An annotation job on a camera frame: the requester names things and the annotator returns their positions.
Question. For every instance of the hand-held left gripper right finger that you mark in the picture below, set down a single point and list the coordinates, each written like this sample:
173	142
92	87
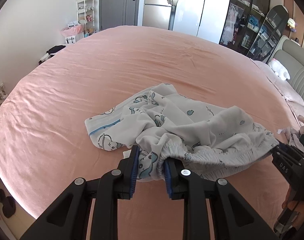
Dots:
167	177

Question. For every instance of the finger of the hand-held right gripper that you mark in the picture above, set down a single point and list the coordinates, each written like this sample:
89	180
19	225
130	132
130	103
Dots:
285	148

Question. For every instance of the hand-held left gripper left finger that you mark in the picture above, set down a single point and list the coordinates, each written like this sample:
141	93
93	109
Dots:
134	171

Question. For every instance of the white cartoon print pants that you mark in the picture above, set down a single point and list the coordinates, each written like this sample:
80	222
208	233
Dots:
192	130

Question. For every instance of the person's right hand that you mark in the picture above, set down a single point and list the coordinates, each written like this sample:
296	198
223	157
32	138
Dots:
290	196

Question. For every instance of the pink pillow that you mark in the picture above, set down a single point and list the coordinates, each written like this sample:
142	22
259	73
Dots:
292	95

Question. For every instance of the grey padded headboard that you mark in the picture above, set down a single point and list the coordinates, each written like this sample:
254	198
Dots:
297	72

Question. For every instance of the pink bed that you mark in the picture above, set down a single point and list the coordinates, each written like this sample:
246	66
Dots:
92	80

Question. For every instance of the dark snowboard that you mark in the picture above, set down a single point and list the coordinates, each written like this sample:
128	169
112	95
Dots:
272	30

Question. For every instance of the white and yellow plush toy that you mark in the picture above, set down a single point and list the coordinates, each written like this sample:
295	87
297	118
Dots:
292	25

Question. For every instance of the black dumbbell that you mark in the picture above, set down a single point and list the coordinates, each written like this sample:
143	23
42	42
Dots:
5	202

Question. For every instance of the black glass cabinet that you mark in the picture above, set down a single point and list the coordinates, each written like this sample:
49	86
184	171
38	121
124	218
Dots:
242	17

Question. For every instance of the black bag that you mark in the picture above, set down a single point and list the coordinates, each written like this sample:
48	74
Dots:
55	49

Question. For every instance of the white shelf rack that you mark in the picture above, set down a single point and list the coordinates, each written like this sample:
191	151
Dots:
85	12

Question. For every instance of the grey wardrobe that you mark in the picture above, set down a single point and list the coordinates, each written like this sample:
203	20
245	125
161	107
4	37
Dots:
117	5

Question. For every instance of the silver fridge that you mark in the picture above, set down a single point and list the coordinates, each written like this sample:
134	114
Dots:
157	5

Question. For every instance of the white wardrobe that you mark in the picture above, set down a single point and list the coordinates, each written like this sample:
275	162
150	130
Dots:
192	5

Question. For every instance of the white wall socket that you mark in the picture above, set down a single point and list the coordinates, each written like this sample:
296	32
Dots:
2	90

